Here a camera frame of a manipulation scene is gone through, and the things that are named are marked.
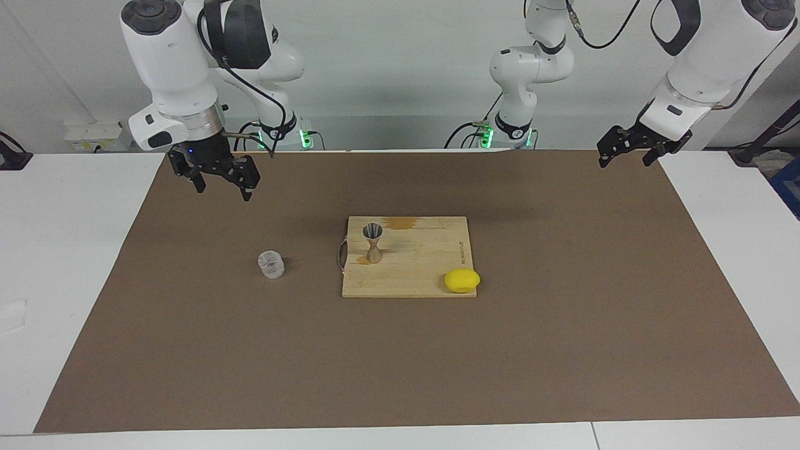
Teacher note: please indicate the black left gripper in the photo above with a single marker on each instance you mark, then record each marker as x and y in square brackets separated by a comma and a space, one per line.
[656, 137]

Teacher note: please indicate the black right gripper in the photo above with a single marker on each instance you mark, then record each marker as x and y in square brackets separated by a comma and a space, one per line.
[200, 156]

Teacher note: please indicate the clear glass cup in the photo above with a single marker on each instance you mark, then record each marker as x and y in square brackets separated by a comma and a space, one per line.
[271, 265]

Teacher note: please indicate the steel double cone jigger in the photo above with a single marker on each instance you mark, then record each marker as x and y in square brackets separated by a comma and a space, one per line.
[373, 231]

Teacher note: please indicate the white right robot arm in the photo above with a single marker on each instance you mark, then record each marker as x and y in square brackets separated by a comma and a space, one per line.
[169, 62]

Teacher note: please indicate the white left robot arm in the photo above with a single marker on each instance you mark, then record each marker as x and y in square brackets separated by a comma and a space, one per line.
[706, 62]

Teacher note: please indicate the black stand leg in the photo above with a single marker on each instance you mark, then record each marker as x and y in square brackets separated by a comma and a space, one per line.
[750, 153]

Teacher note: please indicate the white power strip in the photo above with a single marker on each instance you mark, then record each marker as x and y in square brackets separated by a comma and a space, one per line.
[87, 134]

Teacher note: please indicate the blue box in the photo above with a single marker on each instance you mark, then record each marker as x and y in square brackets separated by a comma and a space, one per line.
[790, 187]

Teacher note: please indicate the brown table mat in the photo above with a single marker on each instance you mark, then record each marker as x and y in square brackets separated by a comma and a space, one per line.
[250, 362]

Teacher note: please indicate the black clamp base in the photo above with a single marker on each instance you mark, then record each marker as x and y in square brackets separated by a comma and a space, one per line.
[12, 159]

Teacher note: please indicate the bamboo cutting board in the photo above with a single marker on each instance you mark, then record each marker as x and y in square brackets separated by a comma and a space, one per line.
[412, 275]

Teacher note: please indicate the yellow lemon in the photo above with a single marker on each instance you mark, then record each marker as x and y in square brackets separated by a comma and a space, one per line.
[462, 281]

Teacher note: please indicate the white paper patch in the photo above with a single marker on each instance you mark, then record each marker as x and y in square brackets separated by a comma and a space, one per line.
[12, 315]

